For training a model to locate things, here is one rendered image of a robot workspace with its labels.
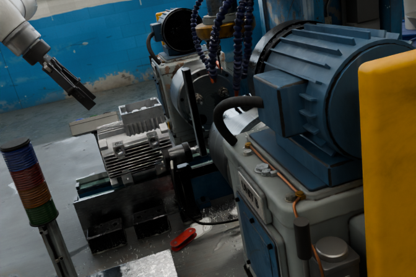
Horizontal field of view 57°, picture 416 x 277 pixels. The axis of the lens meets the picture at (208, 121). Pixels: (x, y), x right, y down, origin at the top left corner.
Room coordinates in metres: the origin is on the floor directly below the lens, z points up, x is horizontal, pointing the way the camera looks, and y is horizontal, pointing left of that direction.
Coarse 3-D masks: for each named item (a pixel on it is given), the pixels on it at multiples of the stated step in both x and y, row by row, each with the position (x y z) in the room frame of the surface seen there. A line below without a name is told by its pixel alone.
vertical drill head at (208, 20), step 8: (208, 0) 1.14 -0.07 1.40; (216, 0) 1.12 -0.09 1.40; (224, 0) 1.12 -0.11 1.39; (208, 8) 1.15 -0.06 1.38; (216, 8) 1.12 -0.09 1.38; (232, 8) 1.12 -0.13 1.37; (208, 16) 1.15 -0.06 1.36; (216, 16) 1.11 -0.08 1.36; (232, 16) 1.10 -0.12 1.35; (200, 24) 1.19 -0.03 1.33; (208, 24) 1.12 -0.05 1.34; (224, 24) 1.08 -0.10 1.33; (232, 24) 1.07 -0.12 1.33; (200, 32) 1.12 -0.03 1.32; (208, 32) 1.09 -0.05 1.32; (224, 32) 1.07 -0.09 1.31; (232, 32) 1.07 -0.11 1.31; (208, 40) 1.18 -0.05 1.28; (208, 48) 1.18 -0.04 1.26
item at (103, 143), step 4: (160, 124) 1.05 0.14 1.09; (164, 124) 1.05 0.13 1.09; (160, 128) 1.04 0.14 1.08; (164, 128) 1.04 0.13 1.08; (164, 132) 1.05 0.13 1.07; (100, 140) 1.01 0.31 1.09; (104, 140) 1.01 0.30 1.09; (100, 144) 1.00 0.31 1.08; (104, 144) 1.00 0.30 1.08; (100, 148) 1.00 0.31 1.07; (104, 148) 1.00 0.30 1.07; (112, 180) 1.01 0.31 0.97; (116, 180) 1.01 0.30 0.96; (112, 184) 1.00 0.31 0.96; (116, 184) 1.00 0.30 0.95
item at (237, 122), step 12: (240, 108) 0.86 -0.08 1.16; (252, 108) 0.83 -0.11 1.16; (228, 120) 0.85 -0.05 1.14; (240, 120) 0.81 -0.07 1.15; (252, 120) 0.78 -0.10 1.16; (216, 132) 0.87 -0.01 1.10; (240, 132) 0.77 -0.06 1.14; (216, 144) 0.85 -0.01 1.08; (216, 156) 0.84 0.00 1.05; (228, 168) 0.76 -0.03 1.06; (228, 180) 0.76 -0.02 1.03
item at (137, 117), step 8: (128, 104) 1.14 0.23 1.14; (136, 104) 1.14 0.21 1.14; (144, 104) 1.15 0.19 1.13; (152, 104) 1.14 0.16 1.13; (160, 104) 1.07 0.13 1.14; (120, 112) 1.07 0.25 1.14; (128, 112) 1.14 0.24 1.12; (136, 112) 1.05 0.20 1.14; (144, 112) 1.05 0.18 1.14; (152, 112) 1.06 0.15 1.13; (160, 112) 1.06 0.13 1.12; (128, 120) 1.04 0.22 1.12; (136, 120) 1.05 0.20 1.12; (144, 120) 1.05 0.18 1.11; (152, 120) 1.05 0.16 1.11; (160, 120) 1.06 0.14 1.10; (128, 128) 1.04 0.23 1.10; (136, 128) 1.04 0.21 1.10; (144, 128) 1.05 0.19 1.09; (152, 128) 1.06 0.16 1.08
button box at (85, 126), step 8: (112, 112) 1.32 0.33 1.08; (80, 120) 1.30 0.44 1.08; (88, 120) 1.30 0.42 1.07; (96, 120) 1.30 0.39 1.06; (104, 120) 1.31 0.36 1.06; (112, 120) 1.31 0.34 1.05; (72, 128) 1.28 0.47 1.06; (80, 128) 1.29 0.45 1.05; (88, 128) 1.29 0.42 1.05; (96, 128) 1.29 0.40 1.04; (72, 136) 1.27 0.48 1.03
